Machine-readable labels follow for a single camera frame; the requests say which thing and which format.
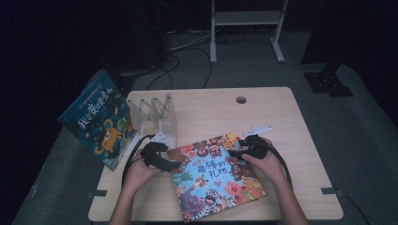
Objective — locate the blue monster picture book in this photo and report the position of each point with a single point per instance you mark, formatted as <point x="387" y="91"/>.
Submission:
<point x="100" y="125"/>

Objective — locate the person's left hand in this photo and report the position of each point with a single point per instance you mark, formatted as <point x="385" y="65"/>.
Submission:
<point x="137" y="176"/>

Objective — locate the person's right hand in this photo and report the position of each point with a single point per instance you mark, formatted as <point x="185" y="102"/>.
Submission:
<point x="270" y="167"/>

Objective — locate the white expandable book rack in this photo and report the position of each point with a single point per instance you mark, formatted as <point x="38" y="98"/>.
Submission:
<point x="164" y="120"/>

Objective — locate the black metal stand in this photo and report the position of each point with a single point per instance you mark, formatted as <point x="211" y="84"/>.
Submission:
<point x="327" y="82"/>
<point x="125" y="82"/>

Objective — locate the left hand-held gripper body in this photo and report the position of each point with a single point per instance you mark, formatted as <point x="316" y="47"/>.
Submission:
<point x="153" y="154"/>

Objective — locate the colourful animal faces picture book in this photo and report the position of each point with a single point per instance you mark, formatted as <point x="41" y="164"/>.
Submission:
<point x="216" y="184"/>

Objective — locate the grey tape piece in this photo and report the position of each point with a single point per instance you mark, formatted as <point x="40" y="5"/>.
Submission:
<point x="331" y="191"/>
<point x="97" y="193"/>

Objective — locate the white metal stand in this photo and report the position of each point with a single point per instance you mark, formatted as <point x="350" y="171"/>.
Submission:
<point x="247" y="18"/>

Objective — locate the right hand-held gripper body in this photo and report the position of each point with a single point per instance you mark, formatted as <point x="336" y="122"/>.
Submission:
<point x="255" y="148"/>

